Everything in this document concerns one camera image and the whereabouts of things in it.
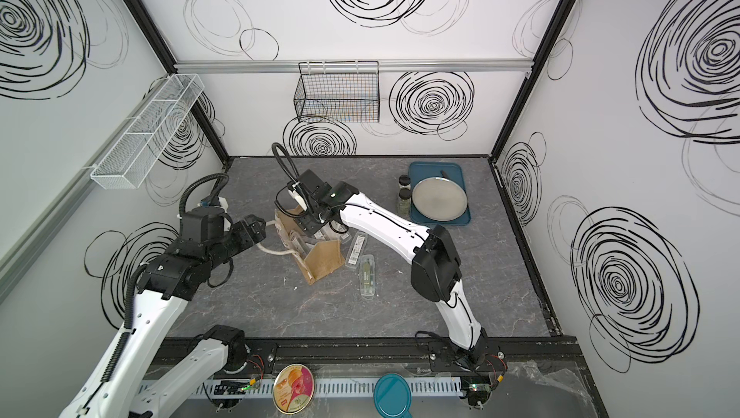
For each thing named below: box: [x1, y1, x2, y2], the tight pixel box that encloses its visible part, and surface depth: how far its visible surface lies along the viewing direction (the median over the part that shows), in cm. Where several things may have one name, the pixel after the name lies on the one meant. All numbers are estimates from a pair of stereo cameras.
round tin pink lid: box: [271, 363, 316, 416], surface depth 68 cm
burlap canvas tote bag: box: [275, 205, 345, 286], surface depth 88 cm
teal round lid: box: [372, 372, 414, 418], surface depth 63 cm
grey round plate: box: [411, 176, 469, 223], surface depth 107 cm
